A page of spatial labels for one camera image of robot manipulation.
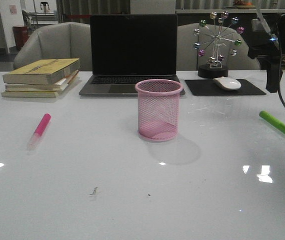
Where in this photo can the left grey armchair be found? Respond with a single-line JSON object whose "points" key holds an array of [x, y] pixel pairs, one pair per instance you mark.
{"points": [[58, 41]]}

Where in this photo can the black mouse pad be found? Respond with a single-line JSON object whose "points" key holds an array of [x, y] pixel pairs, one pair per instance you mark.
{"points": [[207, 87]]}

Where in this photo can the pink highlighter pen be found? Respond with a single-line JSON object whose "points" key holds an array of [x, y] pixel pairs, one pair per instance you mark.
{"points": [[38, 132]]}

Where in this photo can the ferris wheel desk toy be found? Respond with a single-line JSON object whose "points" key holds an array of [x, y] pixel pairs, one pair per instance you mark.
{"points": [[216, 39]]}

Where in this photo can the middle cream book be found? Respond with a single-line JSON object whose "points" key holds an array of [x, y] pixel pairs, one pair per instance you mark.
{"points": [[60, 85]]}

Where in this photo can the grey open laptop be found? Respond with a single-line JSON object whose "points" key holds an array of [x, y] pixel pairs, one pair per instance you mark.
{"points": [[129, 48]]}

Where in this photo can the pink mesh pen holder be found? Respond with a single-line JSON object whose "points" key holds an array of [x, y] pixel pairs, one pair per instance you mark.
{"points": [[158, 103]]}

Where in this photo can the top yellow book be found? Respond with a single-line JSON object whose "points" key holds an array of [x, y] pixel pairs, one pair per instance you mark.
{"points": [[42, 72]]}

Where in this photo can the red trash bin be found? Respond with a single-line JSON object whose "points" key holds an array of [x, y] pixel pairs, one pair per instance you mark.
{"points": [[20, 36]]}

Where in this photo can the fruit bowl on counter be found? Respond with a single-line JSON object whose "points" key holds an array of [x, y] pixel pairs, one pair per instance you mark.
{"points": [[243, 5]]}

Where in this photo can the right grey armchair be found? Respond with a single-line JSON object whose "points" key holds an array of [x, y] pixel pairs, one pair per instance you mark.
{"points": [[187, 59]]}

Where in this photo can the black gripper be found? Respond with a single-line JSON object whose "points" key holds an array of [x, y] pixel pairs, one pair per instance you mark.
{"points": [[273, 45]]}

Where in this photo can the green highlighter pen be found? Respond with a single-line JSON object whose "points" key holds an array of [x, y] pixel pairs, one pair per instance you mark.
{"points": [[276, 123]]}

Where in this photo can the white computer mouse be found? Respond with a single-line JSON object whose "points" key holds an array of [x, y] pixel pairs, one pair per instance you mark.
{"points": [[227, 83]]}

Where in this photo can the bottom yellow book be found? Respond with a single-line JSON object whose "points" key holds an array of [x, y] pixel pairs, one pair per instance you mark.
{"points": [[32, 94]]}

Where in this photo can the grey armchair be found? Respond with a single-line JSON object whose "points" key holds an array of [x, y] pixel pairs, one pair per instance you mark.
{"points": [[58, 41], [187, 59]]}

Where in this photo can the yellow book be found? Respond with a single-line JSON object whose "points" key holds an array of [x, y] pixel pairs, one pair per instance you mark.
{"points": [[42, 72], [32, 94]]}

